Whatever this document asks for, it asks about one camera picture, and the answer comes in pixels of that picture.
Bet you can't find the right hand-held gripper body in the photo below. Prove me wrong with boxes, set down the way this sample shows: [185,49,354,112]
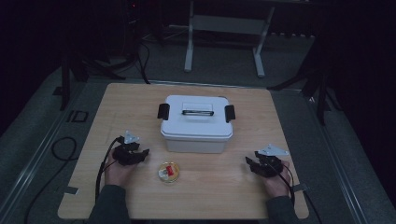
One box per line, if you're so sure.
[248,143,290,178]

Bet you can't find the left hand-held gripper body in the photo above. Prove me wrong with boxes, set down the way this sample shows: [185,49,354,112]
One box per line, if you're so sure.
[112,130,142,166]

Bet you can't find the small round snack cup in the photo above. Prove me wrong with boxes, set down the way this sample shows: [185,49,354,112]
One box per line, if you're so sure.
[157,161,181,184]

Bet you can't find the white plastic storage box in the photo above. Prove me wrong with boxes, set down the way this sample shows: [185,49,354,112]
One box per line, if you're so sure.
[161,130,233,154]

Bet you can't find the white box lid black latches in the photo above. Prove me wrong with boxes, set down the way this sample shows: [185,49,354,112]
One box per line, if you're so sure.
[157,94,236,140]

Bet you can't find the person's left hand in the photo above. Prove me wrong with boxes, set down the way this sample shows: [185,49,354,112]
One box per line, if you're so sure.
[104,151,138,189]

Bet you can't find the person's right hand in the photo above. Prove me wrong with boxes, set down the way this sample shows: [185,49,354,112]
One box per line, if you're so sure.
[262,160,293,199]

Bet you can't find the black tripod stand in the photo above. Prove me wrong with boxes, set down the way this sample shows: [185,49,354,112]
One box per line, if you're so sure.
[266,34,344,127]
[60,0,151,112]

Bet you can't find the right hand-held gripper cable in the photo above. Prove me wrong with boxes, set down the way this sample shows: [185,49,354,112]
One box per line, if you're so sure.
[271,161,296,206]

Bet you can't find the black floor cable loop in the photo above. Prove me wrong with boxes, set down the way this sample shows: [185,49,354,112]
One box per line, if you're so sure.
[23,136,79,224]

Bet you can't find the black cable near tripod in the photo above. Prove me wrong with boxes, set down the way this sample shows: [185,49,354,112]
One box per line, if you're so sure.
[135,40,151,85]

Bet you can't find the white metal stand frame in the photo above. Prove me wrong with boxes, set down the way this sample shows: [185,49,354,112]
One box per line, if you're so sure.
[183,0,276,79]

